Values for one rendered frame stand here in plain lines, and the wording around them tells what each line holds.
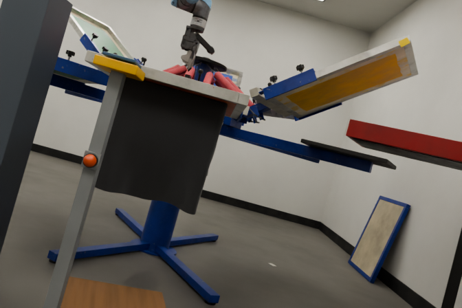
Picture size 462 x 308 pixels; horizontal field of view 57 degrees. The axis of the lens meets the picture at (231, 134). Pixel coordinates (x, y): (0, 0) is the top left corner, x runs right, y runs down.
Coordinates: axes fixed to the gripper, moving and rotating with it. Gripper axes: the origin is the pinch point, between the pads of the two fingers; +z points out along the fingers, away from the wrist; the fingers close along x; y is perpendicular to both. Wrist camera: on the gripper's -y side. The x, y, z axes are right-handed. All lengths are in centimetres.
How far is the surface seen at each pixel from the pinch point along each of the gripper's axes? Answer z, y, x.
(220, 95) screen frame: 16, -19, 61
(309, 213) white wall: 93, -181, -412
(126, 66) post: 18, 9, 84
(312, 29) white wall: -170, -114, -412
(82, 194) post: 57, 12, 80
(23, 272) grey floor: 112, 46, 11
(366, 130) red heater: 5, -94, -3
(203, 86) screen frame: 14, -13, 61
